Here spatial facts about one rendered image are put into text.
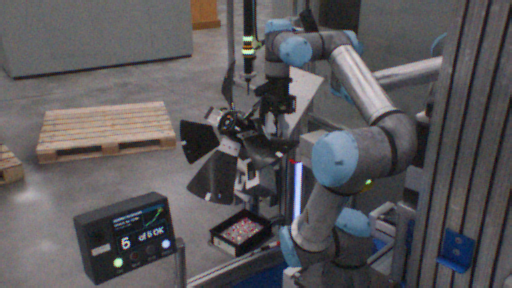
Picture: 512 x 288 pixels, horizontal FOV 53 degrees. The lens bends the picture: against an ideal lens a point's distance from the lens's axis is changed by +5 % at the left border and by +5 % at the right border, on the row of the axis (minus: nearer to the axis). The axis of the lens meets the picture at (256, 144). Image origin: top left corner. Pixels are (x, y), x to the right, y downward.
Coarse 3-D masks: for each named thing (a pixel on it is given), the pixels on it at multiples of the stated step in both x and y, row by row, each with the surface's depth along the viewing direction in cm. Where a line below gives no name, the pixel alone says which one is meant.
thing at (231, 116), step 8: (232, 112) 219; (224, 120) 221; (232, 120) 217; (240, 120) 217; (248, 120) 227; (224, 128) 218; (232, 128) 215; (240, 128) 217; (248, 128) 223; (256, 128) 223; (232, 136) 218
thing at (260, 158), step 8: (256, 136) 213; (264, 136) 212; (248, 144) 207; (256, 144) 206; (264, 144) 205; (272, 144) 204; (280, 144) 203; (288, 144) 202; (296, 144) 200; (248, 152) 203; (256, 152) 202; (264, 152) 200; (272, 152) 199; (280, 152) 198; (256, 160) 198; (264, 160) 197; (272, 160) 195; (256, 168) 195
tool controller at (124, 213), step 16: (112, 208) 151; (128, 208) 148; (144, 208) 150; (160, 208) 153; (80, 224) 142; (96, 224) 143; (112, 224) 145; (128, 224) 148; (144, 224) 151; (160, 224) 153; (80, 240) 147; (96, 240) 142; (112, 240) 146; (144, 240) 151; (160, 240) 154; (96, 256) 144; (112, 256) 146; (128, 256) 149; (144, 256) 152; (160, 256) 155; (96, 272) 144; (112, 272) 147; (128, 272) 150
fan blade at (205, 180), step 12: (216, 156) 219; (228, 156) 219; (204, 168) 218; (216, 168) 217; (228, 168) 218; (192, 180) 218; (204, 180) 216; (216, 180) 216; (228, 180) 216; (192, 192) 217; (204, 192) 215; (216, 192) 214; (228, 192) 214; (228, 204) 212
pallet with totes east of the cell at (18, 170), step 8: (0, 144) 457; (8, 152) 441; (8, 160) 426; (16, 160) 426; (0, 168) 413; (8, 168) 416; (16, 168) 420; (8, 176) 418; (16, 176) 422; (24, 176) 428; (0, 184) 417
